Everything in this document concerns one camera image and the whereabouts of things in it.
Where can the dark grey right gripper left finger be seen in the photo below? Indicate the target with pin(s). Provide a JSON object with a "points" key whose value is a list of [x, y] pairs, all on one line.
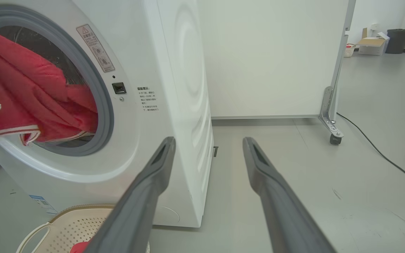
{"points": [[135, 211]]}

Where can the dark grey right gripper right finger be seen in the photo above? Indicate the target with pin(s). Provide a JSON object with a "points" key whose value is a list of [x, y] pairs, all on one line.
{"points": [[283, 218]]}

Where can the cream perforated laundry basket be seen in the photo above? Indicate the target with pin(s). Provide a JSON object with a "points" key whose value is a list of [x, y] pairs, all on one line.
{"points": [[69, 228]]}

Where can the black door latch socket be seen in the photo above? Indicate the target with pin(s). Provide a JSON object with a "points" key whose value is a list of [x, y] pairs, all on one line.
{"points": [[119, 88]]}

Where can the white front-load washing machine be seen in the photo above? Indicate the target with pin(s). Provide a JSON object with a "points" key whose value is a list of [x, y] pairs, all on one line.
{"points": [[174, 88]]}

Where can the small white background basket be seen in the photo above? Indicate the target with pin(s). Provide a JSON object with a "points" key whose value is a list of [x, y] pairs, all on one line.
{"points": [[349, 51]]}

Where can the open cardboard box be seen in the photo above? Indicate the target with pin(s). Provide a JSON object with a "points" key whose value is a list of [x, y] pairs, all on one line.
{"points": [[371, 45]]}

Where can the blue energy label sticker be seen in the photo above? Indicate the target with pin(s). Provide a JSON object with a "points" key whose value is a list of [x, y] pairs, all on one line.
{"points": [[42, 203]]}

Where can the black caster wheel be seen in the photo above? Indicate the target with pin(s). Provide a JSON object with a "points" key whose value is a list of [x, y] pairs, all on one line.
{"points": [[335, 139]]}

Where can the grey warning sticker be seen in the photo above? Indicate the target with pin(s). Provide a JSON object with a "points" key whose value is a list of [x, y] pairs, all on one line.
{"points": [[95, 47]]}

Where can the perforated steel washer drum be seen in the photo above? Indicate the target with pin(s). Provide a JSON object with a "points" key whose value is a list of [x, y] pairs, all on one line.
{"points": [[44, 49]]}

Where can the dark grey trash bin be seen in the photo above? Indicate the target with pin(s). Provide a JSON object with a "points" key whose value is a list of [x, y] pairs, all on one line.
{"points": [[398, 41]]}

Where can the metal partition leg bracket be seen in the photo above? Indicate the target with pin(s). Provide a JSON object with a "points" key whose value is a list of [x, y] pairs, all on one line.
{"points": [[329, 112]]}

